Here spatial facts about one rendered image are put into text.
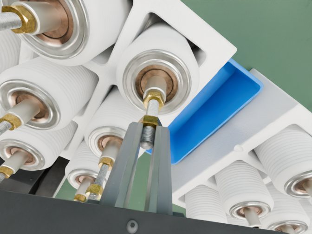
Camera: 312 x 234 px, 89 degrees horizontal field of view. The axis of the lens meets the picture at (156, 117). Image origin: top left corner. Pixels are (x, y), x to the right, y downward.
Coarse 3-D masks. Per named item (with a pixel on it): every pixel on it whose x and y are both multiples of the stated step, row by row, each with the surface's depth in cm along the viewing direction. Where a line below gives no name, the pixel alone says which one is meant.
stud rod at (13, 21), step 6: (6, 12) 11; (12, 12) 11; (0, 18) 10; (6, 18) 10; (12, 18) 11; (18, 18) 11; (0, 24) 10; (6, 24) 10; (12, 24) 11; (18, 24) 11; (0, 30) 10
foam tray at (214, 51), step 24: (0, 0) 21; (144, 0) 19; (168, 0) 19; (144, 24) 26; (192, 24) 20; (24, 48) 24; (120, 48) 22; (192, 48) 32; (216, 48) 22; (96, 72) 25; (216, 72) 24; (96, 96) 27; (168, 120) 29; (72, 144) 35
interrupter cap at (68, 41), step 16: (16, 0) 14; (32, 0) 14; (48, 0) 14; (64, 0) 14; (80, 0) 13; (64, 16) 14; (80, 16) 14; (48, 32) 15; (64, 32) 15; (80, 32) 15; (32, 48) 16; (48, 48) 16; (64, 48) 16; (80, 48) 16
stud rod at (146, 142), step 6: (150, 102) 14; (156, 102) 14; (150, 108) 13; (156, 108) 13; (150, 114) 12; (156, 114) 12; (144, 132) 10; (150, 132) 10; (144, 138) 10; (150, 138) 10; (144, 144) 10; (150, 144) 10
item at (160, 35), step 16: (144, 32) 21; (160, 32) 17; (176, 32) 21; (128, 48) 16; (144, 48) 16; (160, 48) 15; (176, 48) 16; (192, 64) 16; (192, 80) 17; (192, 96) 18; (144, 112) 20
